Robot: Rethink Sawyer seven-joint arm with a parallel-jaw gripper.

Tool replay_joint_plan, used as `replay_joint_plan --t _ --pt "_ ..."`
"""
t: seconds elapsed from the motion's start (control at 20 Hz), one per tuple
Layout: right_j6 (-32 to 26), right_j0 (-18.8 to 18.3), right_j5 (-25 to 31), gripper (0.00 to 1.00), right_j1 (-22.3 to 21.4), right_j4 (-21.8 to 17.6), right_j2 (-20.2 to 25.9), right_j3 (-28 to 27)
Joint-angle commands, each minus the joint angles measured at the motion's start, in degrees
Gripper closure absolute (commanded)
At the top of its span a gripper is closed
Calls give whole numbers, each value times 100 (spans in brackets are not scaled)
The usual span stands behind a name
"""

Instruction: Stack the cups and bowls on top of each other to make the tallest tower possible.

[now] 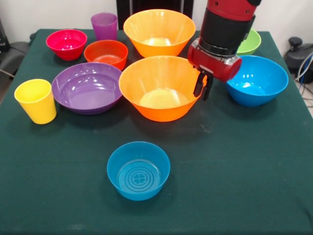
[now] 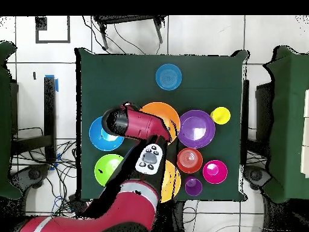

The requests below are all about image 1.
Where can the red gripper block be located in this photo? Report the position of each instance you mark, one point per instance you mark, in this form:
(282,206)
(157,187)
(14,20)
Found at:
(215,68)

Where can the large orange bowl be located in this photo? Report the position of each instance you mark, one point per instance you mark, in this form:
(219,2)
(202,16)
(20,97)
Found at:
(159,27)
(156,78)

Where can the opaque blue bowl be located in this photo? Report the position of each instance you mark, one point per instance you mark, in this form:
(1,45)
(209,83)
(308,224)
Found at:
(261,73)

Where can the small translucent blue bowl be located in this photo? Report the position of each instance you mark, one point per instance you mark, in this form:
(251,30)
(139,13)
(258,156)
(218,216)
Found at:
(137,156)

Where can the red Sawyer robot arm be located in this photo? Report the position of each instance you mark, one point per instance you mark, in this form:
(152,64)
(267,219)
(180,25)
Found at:
(220,29)

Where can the green bowl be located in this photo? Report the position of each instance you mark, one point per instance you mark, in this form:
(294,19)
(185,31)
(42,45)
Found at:
(253,41)

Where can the dark green tablecloth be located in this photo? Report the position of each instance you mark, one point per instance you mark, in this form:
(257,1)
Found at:
(220,171)

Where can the small red-orange bowl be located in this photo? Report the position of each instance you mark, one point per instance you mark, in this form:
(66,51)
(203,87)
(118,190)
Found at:
(105,51)

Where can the purple cup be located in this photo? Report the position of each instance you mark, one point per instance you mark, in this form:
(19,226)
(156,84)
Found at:
(104,27)

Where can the wide purple bowl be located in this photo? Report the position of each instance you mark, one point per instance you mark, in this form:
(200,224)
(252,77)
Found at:
(86,88)

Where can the pink bowl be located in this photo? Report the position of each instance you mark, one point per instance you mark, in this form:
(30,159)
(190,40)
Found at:
(66,42)

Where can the yellow cup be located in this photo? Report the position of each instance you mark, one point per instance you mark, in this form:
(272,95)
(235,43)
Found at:
(38,107)

